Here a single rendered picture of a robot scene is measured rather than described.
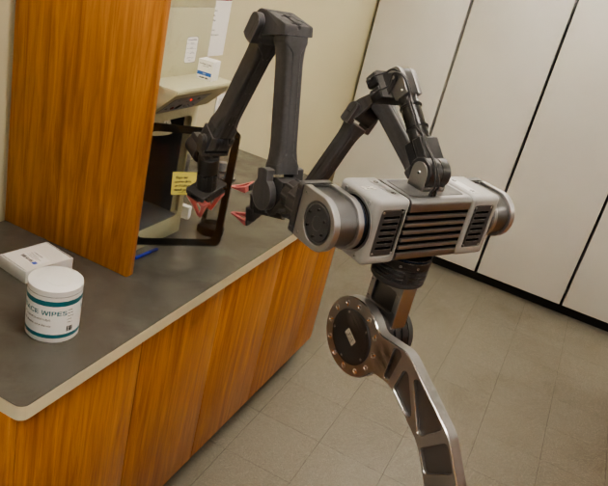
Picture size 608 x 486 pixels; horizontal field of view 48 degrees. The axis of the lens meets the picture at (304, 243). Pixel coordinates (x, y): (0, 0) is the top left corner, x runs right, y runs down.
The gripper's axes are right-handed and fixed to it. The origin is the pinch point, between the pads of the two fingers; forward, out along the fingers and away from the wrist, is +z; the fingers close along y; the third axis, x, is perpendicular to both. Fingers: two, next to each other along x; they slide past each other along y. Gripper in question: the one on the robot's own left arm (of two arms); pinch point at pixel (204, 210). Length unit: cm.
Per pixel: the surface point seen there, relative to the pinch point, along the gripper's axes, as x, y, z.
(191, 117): -30.9, -26.8, -4.3
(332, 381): 24, -83, 149
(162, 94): -22.3, -4.6, -25.7
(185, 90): -19.0, -10.3, -26.6
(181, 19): -33, -23, -38
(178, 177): -17.3, -7.0, 2.2
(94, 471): 15, 56, 55
